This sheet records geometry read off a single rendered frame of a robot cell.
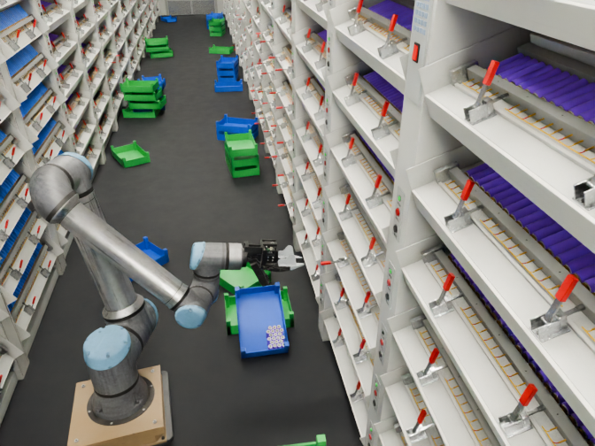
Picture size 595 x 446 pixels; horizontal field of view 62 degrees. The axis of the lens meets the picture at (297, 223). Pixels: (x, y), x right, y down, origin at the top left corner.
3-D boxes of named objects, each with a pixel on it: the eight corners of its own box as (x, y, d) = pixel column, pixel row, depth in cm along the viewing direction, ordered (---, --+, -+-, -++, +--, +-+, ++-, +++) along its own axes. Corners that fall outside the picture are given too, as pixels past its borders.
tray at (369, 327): (378, 370, 142) (368, 349, 137) (329, 251, 193) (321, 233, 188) (444, 343, 141) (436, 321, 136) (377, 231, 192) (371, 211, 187)
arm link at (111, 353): (83, 394, 165) (71, 353, 157) (106, 357, 180) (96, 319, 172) (127, 396, 163) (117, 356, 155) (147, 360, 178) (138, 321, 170)
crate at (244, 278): (204, 274, 259) (202, 262, 255) (233, 257, 271) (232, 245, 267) (241, 300, 241) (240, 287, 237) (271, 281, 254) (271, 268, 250)
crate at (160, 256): (119, 288, 249) (117, 274, 245) (99, 272, 261) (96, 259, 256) (169, 261, 268) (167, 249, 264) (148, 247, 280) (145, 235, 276)
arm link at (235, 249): (227, 275, 164) (226, 258, 172) (243, 275, 165) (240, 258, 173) (229, 252, 160) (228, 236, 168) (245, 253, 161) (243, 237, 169)
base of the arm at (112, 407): (90, 426, 165) (83, 405, 161) (95, 386, 182) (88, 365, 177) (149, 413, 169) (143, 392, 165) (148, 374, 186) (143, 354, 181)
